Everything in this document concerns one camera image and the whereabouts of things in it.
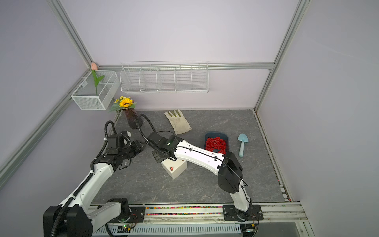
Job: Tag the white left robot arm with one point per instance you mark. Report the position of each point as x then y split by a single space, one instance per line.
71 218

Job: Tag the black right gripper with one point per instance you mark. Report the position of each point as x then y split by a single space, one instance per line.
154 154

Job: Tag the dark blue tray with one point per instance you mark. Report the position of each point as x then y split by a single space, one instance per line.
217 134

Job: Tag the dark purple glass vase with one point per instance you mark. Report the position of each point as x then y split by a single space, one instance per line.
133 119

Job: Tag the yellow sunflower bouquet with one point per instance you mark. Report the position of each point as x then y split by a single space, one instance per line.
123 103

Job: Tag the long white wire shelf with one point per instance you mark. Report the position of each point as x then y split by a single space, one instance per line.
164 76

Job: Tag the pile of red sleeves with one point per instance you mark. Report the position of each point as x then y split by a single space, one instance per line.
216 145

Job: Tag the white vented cable duct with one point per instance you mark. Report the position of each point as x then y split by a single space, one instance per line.
176 230

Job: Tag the pink artificial tulip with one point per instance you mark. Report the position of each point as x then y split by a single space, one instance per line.
96 79

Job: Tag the light blue garden trowel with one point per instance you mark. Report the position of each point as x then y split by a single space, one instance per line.
243 139

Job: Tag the white work glove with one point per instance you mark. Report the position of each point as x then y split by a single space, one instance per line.
178 121

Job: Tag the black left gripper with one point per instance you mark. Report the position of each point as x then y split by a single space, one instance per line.
138 148

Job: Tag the white metal box with screws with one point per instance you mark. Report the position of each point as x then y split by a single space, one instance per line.
179 166

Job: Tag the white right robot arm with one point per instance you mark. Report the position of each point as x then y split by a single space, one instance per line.
226 167

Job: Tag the small white wire basket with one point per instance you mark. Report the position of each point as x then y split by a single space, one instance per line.
85 97

